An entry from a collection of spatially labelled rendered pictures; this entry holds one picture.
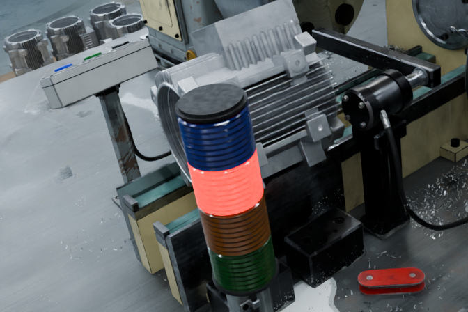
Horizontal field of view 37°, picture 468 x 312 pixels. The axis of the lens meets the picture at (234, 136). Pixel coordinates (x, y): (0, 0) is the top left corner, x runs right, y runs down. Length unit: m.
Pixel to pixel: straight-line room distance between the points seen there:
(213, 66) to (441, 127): 0.45
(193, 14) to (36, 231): 0.55
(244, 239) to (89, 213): 0.65
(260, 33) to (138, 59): 0.25
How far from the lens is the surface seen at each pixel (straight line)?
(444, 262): 1.01
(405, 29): 1.32
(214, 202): 0.58
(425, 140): 1.17
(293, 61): 0.90
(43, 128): 1.56
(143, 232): 1.01
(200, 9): 1.42
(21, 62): 3.59
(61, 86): 1.06
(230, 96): 0.56
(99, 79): 1.08
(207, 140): 0.55
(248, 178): 0.58
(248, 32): 0.93
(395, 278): 0.96
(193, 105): 0.56
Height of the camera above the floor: 1.47
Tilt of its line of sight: 30 degrees down
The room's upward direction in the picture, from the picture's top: 11 degrees counter-clockwise
